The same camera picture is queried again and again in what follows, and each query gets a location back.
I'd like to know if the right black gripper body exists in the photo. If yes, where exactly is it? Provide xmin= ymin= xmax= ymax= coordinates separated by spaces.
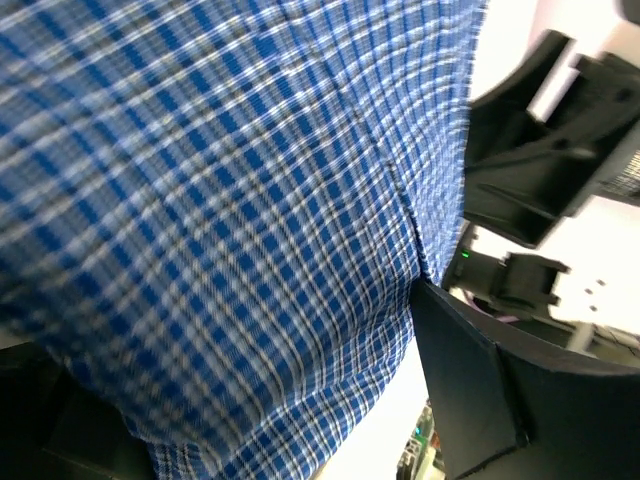
xmin=464 ymin=30 xmax=639 ymax=248

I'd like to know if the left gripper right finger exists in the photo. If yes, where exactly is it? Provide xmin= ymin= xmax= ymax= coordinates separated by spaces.
xmin=410 ymin=280 xmax=639 ymax=479

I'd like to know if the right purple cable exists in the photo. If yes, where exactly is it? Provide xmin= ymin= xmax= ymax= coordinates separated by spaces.
xmin=462 ymin=292 xmax=521 ymax=326

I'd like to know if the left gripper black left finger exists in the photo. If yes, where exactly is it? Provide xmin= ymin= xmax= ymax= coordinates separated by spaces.
xmin=1 ymin=343 xmax=155 ymax=479

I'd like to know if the blue checked long sleeve shirt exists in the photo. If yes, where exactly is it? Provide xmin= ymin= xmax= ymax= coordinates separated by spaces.
xmin=1 ymin=1 xmax=486 ymax=479

